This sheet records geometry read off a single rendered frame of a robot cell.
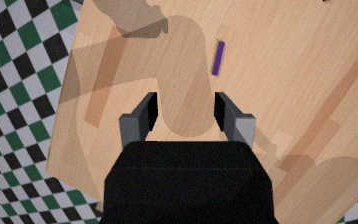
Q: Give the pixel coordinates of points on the purple rod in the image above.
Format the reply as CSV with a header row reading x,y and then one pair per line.
x,y
218,58

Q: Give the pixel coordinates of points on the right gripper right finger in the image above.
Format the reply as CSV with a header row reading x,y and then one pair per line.
x,y
237,126

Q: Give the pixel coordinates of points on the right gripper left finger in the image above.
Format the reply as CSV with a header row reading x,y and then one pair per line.
x,y
136,126

